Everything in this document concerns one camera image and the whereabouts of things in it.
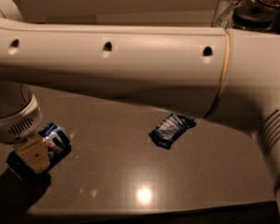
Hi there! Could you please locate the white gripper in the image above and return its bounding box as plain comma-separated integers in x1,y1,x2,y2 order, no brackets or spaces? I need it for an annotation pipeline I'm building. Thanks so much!
0,95,49,174

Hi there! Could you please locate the blue pepsi can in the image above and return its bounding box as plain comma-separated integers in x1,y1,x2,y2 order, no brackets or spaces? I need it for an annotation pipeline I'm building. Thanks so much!
6,122,73,180

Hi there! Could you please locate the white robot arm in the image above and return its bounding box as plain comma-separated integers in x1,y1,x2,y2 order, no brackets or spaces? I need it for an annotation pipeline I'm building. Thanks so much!
0,0,280,213

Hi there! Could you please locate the blue snack wrapper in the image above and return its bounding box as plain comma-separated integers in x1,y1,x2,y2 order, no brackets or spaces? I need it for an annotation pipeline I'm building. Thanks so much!
148,114,197,149

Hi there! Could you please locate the clear glass cup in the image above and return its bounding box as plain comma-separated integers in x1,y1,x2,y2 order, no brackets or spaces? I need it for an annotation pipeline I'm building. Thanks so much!
211,0,246,29

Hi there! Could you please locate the glass jar with black lid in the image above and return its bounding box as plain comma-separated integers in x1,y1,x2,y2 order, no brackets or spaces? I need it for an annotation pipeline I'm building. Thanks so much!
232,3,274,32

